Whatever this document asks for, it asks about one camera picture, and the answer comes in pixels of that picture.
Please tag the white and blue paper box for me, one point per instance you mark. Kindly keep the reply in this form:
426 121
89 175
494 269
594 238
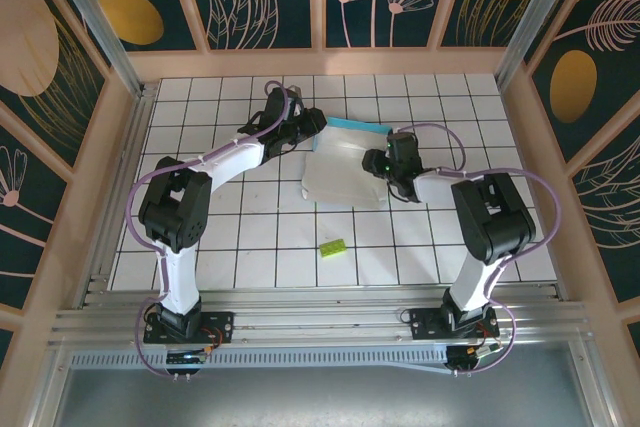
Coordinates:
340 172

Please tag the green toy brick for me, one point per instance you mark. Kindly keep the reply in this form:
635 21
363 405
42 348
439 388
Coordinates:
334 248

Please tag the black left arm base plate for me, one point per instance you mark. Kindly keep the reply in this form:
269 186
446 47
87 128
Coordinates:
220 327

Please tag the grey metal sheet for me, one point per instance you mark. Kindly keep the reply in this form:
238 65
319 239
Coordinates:
320 397

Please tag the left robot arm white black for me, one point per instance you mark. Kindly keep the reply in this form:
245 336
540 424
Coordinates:
180 272

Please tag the small circuit board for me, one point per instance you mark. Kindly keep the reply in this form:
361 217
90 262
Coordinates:
470 354
186 360

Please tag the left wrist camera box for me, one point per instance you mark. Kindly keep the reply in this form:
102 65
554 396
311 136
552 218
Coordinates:
295 93

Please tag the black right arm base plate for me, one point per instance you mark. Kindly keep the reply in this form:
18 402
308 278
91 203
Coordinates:
425 322

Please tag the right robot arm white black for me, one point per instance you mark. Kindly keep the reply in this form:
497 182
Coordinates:
495 217

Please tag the aluminium frame post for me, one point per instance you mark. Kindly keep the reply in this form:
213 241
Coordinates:
535 17
100 32

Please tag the aluminium mounting rail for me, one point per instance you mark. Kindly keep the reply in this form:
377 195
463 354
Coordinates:
325 319

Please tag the aluminium side rail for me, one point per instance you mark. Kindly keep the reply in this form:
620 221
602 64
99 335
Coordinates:
131 147

